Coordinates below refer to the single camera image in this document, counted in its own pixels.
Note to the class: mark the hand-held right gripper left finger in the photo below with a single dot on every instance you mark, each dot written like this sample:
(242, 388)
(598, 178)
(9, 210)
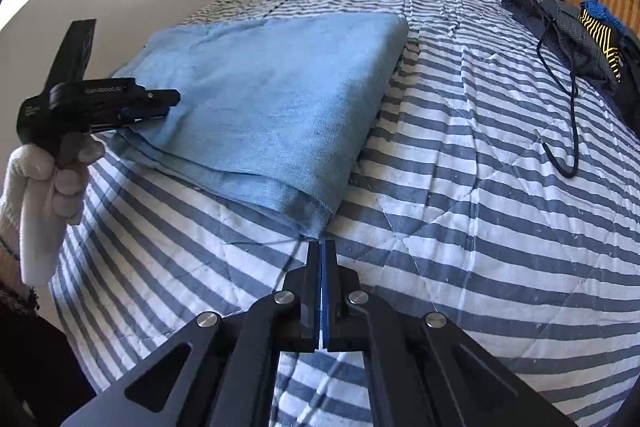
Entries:
(311, 297)

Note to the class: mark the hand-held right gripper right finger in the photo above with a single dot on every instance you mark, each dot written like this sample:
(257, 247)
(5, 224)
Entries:
(329, 302)

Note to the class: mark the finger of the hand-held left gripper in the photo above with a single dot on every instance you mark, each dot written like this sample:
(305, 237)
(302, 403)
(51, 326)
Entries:
(145, 114)
(160, 98)

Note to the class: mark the light blue denim pants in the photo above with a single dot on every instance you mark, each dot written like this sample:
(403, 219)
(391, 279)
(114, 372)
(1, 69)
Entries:
(260, 107)

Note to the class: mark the person's left forearm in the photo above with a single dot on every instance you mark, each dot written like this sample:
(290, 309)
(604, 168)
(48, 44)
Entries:
(30, 347)

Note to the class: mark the person's left hand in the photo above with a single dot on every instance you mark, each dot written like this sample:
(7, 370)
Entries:
(45, 207)

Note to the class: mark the blue white striped quilt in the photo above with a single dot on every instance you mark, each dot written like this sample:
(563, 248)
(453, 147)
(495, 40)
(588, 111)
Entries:
(450, 257)

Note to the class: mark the grey dotted garment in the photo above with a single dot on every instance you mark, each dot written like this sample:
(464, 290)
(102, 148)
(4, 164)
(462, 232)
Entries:
(570, 32)

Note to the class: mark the yellow striped black garment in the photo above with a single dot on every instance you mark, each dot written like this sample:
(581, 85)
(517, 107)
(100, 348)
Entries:
(600, 39)

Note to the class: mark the bright blue garment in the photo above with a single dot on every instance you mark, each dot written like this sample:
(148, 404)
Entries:
(602, 12)

